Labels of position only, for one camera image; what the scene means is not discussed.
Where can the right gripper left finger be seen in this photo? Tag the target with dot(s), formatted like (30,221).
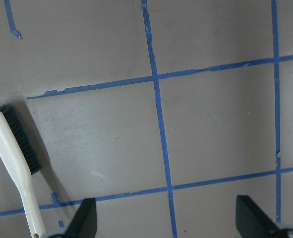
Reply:
(84,222)

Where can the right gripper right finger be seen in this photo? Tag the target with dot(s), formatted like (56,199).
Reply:
(251,221)

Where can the beige hand brush black bristles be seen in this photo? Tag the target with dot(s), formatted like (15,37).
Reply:
(21,162)

